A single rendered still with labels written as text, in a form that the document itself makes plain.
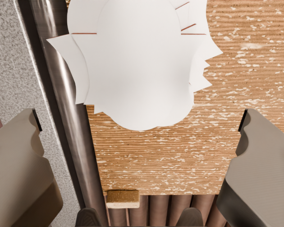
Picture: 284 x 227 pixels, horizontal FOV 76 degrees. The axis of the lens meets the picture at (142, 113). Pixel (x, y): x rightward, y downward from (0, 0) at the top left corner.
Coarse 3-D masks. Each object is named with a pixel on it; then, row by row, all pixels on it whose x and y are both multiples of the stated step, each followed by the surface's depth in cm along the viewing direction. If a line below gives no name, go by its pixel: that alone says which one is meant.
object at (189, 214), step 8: (88, 208) 5; (192, 208) 5; (80, 216) 5; (88, 216) 5; (96, 216) 5; (184, 216) 5; (192, 216) 5; (200, 216) 5; (80, 224) 5; (88, 224) 5; (96, 224) 5; (176, 224) 5; (184, 224) 5; (192, 224) 5; (200, 224) 5
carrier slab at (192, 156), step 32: (224, 0) 18; (256, 0) 19; (224, 32) 20; (256, 32) 20; (224, 64) 22; (256, 64) 22; (224, 96) 24; (256, 96) 24; (96, 128) 27; (160, 128) 27; (192, 128) 27; (224, 128) 27; (96, 160) 30; (128, 160) 30; (160, 160) 30; (192, 160) 30; (224, 160) 30; (160, 192) 35; (192, 192) 35
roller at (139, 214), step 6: (144, 198) 39; (144, 204) 40; (132, 210) 41; (138, 210) 41; (144, 210) 42; (132, 216) 42; (138, 216) 42; (144, 216) 43; (132, 222) 44; (138, 222) 43; (144, 222) 44
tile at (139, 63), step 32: (128, 0) 14; (160, 0) 14; (128, 32) 15; (160, 32) 15; (96, 64) 17; (128, 64) 17; (160, 64) 17; (96, 96) 18; (128, 96) 18; (160, 96) 18; (128, 128) 21
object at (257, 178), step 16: (256, 112) 10; (240, 128) 11; (256, 128) 9; (272, 128) 9; (240, 144) 9; (256, 144) 8; (272, 144) 8; (240, 160) 7; (256, 160) 7; (272, 160) 7; (240, 176) 7; (256, 176) 7; (272, 176) 7; (224, 192) 7; (240, 192) 6; (256, 192) 6; (272, 192) 6; (224, 208) 7; (240, 208) 6; (256, 208) 6; (272, 208) 6; (240, 224) 6; (256, 224) 5; (272, 224) 5
